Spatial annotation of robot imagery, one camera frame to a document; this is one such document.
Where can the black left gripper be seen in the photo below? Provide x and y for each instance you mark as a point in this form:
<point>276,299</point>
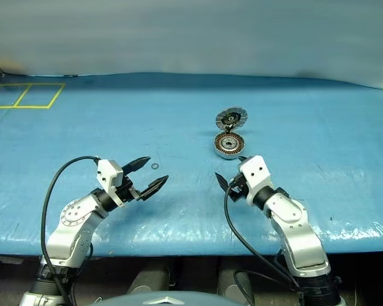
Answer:
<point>127,191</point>

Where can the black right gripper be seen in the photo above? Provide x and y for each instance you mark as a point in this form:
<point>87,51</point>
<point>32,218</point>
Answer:
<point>239,188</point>

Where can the silver motor stator copper windings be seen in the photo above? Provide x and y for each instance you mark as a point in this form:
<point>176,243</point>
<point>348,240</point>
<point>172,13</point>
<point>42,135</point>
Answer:
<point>221,146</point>

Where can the black motor rotor cap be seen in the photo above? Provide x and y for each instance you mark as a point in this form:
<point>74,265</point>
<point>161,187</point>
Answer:
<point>239,116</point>

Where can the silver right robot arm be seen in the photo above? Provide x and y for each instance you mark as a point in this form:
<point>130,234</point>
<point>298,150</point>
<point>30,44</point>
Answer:
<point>300,236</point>

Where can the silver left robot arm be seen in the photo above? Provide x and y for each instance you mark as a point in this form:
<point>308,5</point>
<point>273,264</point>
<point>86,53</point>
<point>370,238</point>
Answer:
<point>73,220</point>

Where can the blue plastic table cover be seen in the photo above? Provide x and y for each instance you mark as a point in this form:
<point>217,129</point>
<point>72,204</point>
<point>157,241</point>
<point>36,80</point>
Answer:
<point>147,127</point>

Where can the grey rounded shape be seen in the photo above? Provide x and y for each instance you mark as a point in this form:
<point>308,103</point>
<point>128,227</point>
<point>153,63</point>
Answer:
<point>233,277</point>
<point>148,277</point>

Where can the grey robot torso with emblem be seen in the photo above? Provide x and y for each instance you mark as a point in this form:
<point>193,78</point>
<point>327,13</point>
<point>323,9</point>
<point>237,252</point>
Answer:
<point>166,301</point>

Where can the yellow tape double square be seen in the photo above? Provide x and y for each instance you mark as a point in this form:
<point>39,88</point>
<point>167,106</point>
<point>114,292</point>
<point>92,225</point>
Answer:
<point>32,107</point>

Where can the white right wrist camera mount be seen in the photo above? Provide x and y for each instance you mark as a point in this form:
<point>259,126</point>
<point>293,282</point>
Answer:
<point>257,173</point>

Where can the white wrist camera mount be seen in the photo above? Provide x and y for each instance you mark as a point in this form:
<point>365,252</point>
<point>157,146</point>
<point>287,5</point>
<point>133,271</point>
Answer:
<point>257,173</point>
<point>107,173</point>

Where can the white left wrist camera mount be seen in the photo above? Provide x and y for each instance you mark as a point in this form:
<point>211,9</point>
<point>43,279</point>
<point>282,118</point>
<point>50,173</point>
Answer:
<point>107,173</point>

